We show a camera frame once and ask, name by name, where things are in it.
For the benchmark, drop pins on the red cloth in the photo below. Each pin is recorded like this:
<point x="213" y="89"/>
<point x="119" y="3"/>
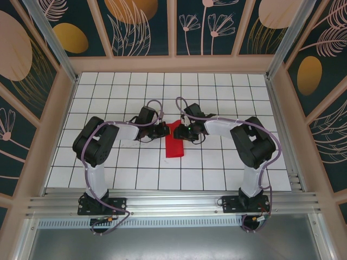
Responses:
<point x="174" y="147"/>

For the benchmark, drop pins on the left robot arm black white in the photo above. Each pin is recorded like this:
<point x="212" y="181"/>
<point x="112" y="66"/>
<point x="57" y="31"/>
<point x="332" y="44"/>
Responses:
<point x="97" y="181"/>

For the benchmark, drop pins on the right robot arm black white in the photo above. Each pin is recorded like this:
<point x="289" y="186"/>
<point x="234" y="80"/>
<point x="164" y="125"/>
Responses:
<point x="252" y="181"/>

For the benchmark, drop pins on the white grid table mat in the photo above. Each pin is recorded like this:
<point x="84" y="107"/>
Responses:
<point x="217" y="89"/>

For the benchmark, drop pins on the aluminium mounting rail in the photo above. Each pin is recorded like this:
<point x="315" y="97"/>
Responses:
<point x="173" y="203"/>

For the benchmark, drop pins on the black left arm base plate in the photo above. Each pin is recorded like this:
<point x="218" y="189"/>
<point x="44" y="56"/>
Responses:
<point x="118" y="201"/>

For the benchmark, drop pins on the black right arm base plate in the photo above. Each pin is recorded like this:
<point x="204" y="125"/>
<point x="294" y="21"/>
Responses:
<point x="230" y="205"/>

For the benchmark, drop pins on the aluminium frame post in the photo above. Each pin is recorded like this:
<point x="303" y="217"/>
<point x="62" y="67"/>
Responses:
<point x="288" y="40"/>
<point x="55" y="46"/>

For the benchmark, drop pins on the aluminium side rail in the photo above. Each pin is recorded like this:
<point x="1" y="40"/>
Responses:
<point x="294" y="178"/>

